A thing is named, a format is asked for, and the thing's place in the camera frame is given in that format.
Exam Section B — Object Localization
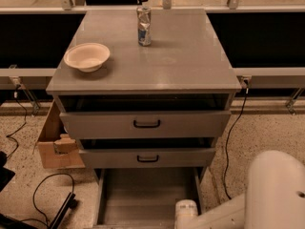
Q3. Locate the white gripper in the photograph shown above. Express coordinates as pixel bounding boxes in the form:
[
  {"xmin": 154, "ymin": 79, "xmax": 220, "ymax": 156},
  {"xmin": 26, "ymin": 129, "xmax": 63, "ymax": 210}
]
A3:
[{"xmin": 174, "ymin": 199, "xmax": 198, "ymax": 229}]

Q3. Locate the grey bottom drawer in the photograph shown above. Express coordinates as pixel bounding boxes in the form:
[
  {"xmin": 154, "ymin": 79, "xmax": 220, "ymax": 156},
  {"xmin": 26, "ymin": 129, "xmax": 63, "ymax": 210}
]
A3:
[{"xmin": 91, "ymin": 167, "xmax": 203, "ymax": 229}]

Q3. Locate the grey drawer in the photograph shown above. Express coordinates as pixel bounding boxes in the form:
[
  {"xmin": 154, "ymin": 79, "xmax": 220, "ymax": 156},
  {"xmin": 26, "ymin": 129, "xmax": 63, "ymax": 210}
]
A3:
[
  {"xmin": 79, "ymin": 148, "xmax": 215, "ymax": 168},
  {"xmin": 60, "ymin": 111, "xmax": 231, "ymax": 139},
  {"xmin": 91, "ymin": 167, "xmax": 203, "ymax": 229}
]

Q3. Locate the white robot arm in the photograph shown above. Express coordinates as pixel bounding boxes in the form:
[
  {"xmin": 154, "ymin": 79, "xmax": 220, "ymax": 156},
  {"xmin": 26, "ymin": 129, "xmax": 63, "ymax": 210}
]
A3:
[{"xmin": 174, "ymin": 150, "xmax": 305, "ymax": 229}]

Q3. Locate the grey middle drawer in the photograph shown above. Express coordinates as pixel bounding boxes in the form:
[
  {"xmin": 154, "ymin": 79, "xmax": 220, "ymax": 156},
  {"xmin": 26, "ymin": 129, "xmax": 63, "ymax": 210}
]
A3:
[{"xmin": 79, "ymin": 148, "xmax": 215, "ymax": 168}]

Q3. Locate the grey top drawer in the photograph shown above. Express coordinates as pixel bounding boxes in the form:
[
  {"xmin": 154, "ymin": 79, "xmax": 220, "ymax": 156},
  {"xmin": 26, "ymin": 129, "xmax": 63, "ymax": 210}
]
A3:
[{"xmin": 60, "ymin": 111, "xmax": 231, "ymax": 139}]

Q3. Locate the grey drawer cabinet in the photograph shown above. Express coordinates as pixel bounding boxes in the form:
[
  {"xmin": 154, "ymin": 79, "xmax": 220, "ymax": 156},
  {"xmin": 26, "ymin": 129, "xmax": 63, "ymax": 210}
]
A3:
[{"xmin": 46, "ymin": 9, "xmax": 242, "ymax": 189}]

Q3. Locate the cardboard box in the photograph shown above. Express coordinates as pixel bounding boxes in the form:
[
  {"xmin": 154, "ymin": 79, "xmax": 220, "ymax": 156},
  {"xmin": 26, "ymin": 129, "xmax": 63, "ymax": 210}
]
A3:
[{"xmin": 36, "ymin": 102, "xmax": 84, "ymax": 169}]

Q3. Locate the black stand leg left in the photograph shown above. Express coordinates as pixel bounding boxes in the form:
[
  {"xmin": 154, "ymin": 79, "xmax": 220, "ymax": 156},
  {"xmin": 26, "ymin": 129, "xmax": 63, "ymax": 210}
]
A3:
[{"xmin": 0, "ymin": 192, "xmax": 78, "ymax": 229}]

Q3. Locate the white bowl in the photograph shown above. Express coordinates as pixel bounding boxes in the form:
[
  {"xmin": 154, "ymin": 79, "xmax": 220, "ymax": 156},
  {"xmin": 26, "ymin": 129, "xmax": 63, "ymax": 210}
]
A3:
[{"xmin": 64, "ymin": 43, "xmax": 111, "ymax": 73}]

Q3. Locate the silver blue drink can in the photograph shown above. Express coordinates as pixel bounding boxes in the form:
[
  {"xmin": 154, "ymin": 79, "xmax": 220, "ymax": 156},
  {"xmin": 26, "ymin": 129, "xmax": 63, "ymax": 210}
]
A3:
[{"xmin": 136, "ymin": 7, "xmax": 152, "ymax": 47}]

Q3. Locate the black cable left floor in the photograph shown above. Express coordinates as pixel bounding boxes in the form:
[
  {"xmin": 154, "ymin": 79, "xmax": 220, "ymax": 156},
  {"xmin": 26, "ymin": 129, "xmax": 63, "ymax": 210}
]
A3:
[{"xmin": 18, "ymin": 172, "xmax": 76, "ymax": 227}]

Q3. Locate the black cable right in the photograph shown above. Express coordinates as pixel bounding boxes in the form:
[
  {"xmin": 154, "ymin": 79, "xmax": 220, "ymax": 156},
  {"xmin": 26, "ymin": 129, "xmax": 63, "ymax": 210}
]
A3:
[{"xmin": 222, "ymin": 85, "xmax": 250, "ymax": 200}]

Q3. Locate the metal railing frame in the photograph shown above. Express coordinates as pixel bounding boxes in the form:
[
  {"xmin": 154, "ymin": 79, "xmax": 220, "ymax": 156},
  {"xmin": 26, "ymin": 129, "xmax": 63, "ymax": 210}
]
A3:
[{"xmin": 0, "ymin": 0, "xmax": 305, "ymax": 116}]

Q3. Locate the black cable left wall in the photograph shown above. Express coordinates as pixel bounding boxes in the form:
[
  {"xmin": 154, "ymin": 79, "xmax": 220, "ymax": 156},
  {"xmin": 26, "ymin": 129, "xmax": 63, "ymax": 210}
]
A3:
[{"xmin": 5, "ymin": 84, "xmax": 29, "ymax": 160}]

